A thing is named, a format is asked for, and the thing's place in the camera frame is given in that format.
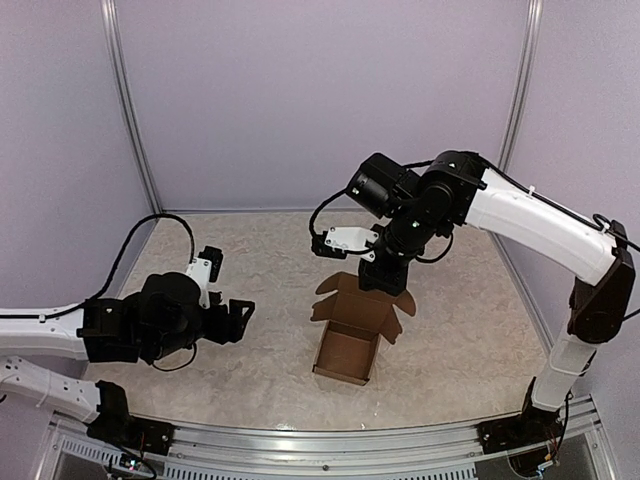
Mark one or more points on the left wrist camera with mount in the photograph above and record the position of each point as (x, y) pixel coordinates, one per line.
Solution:
(205, 269)

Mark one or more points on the right aluminium frame post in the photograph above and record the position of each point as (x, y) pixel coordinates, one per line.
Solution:
(523, 77)

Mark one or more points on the front aluminium rail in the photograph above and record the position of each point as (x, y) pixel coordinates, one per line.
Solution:
(447, 451)

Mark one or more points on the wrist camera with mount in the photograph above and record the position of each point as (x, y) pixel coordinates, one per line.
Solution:
(205, 269)
(339, 242)

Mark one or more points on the aluminium frame post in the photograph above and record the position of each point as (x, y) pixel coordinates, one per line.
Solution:
(115, 49)
(523, 77)

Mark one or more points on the left aluminium frame post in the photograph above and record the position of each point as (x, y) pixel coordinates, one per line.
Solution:
(115, 49)

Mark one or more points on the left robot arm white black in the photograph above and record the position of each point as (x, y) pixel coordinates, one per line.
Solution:
(102, 330)

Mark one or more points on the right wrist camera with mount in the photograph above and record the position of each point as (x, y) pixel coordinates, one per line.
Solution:
(339, 242)

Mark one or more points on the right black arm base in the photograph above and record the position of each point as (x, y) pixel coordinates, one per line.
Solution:
(530, 426)

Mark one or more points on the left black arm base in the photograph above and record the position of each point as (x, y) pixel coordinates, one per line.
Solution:
(117, 426)

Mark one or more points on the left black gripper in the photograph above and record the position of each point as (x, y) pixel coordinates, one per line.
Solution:
(235, 325)

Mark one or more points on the brown cardboard paper box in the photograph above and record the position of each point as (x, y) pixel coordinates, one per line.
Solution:
(355, 322)

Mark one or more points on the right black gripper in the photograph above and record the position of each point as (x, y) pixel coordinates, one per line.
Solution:
(394, 281)

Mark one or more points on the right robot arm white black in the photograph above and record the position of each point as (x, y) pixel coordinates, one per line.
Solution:
(461, 188)

